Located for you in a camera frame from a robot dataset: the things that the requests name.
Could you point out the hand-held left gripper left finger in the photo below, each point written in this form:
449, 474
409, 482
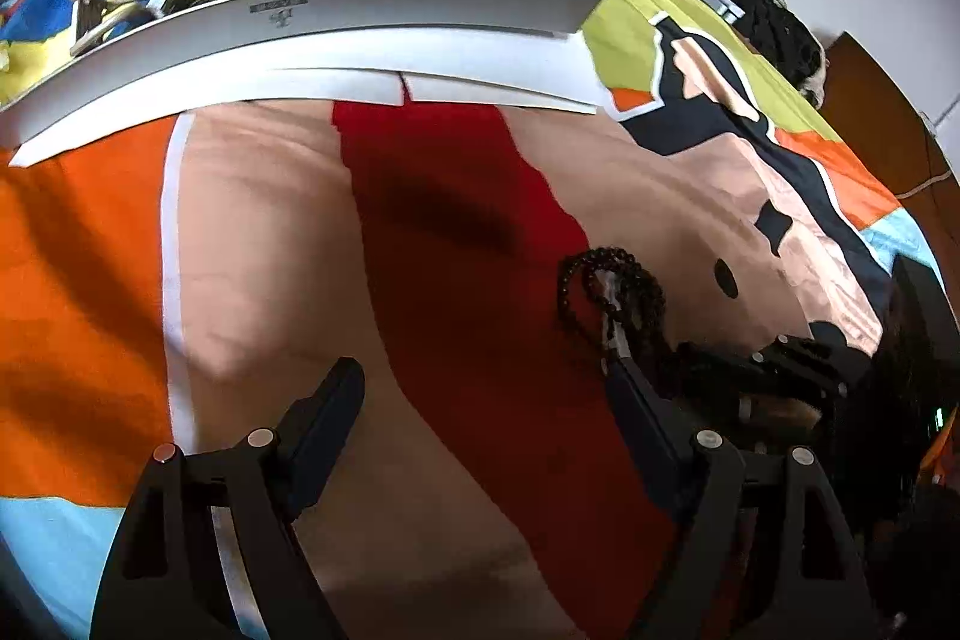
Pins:
330, 422

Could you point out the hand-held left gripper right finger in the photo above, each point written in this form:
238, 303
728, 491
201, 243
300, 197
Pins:
637, 422

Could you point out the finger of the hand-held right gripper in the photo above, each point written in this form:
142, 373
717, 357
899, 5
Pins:
720, 364
705, 411

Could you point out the white box with cartoon lining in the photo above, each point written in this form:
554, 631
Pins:
375, 10

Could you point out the colourful printed blanket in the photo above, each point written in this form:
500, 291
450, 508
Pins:
450, 235

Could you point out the brown wooden door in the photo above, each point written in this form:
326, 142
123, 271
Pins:
885, 123

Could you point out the black fuzzy garment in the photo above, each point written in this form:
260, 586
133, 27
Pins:
776, 36

